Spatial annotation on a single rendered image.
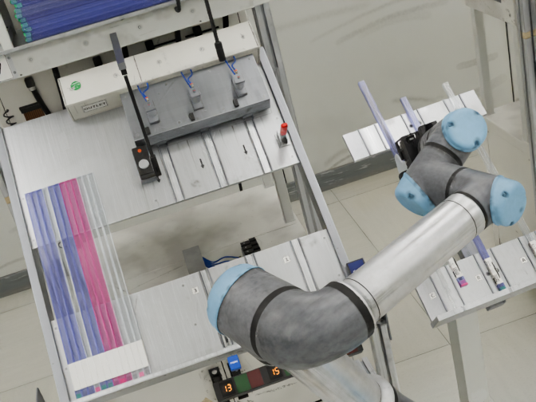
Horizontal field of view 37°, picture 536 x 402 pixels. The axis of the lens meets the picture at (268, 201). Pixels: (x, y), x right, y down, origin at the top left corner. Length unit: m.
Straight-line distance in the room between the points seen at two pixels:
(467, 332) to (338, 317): 1.00
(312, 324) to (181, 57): 1.04
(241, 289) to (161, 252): 1.29
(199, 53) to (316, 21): 1.69
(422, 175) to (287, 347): 0.42
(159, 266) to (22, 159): 0.58
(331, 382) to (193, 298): 0.58
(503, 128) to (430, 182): 1.40
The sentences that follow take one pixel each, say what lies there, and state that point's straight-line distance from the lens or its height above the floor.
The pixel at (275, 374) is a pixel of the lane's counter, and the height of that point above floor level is 0.65.
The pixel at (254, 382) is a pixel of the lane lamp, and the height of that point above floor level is 0.65.
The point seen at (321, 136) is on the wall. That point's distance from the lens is 3.79.
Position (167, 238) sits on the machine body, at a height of 0.62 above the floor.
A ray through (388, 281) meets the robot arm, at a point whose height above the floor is 1.13.
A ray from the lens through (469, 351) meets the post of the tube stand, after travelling 2.12.
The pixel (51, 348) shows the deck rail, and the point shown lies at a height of 0.81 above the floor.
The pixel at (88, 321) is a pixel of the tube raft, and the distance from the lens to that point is 1.85.
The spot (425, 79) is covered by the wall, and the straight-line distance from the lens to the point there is 3.89.
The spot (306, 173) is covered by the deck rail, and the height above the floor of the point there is 0.95.
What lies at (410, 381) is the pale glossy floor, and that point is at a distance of 2.69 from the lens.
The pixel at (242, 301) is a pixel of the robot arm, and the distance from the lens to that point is 1.17.
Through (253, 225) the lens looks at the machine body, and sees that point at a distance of 2.45.
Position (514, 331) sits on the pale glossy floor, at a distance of 2.84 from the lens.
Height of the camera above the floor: 1.78
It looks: 27 degrees down
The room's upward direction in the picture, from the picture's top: 15 degrees counter-clockwise
